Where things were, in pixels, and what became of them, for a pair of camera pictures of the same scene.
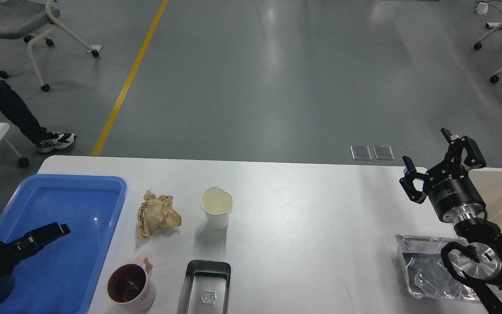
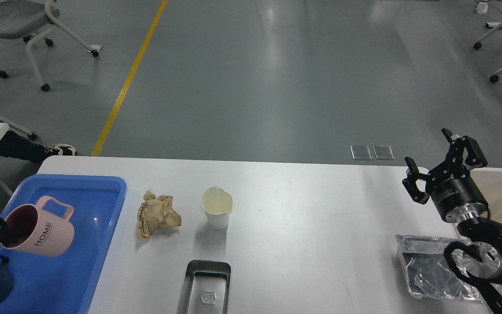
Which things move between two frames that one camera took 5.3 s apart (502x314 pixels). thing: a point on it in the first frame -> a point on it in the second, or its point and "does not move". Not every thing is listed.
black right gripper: [451, 191] does not move
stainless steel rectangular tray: [205, 288] does not move
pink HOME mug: [130, 286] -> [43, 229]
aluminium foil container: [426, 276] does not move
